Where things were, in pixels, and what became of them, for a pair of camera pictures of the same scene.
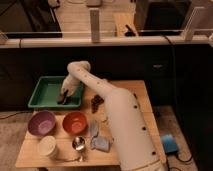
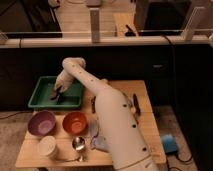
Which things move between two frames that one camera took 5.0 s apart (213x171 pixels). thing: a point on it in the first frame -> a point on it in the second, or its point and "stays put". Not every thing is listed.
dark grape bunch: x=95 y=101 stays put
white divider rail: x=189 y=38 stays put
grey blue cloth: x=101 y=143 stays put
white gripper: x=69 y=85 -> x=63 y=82
